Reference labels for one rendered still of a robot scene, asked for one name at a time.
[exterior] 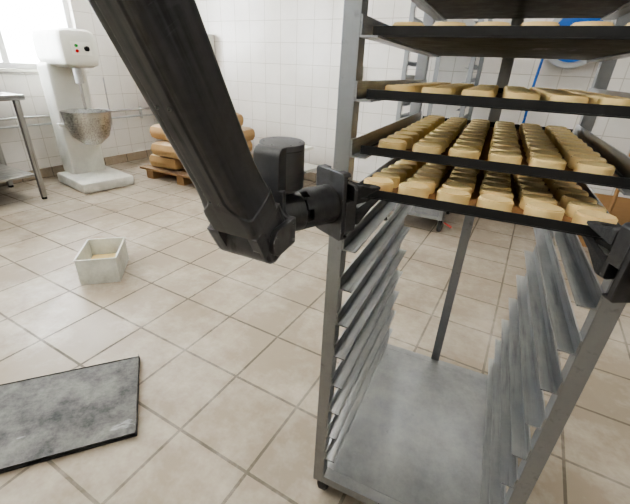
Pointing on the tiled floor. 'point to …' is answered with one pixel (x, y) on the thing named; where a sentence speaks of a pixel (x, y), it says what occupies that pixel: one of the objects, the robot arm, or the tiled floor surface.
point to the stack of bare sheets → (57, 415)
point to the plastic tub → (102, 260)
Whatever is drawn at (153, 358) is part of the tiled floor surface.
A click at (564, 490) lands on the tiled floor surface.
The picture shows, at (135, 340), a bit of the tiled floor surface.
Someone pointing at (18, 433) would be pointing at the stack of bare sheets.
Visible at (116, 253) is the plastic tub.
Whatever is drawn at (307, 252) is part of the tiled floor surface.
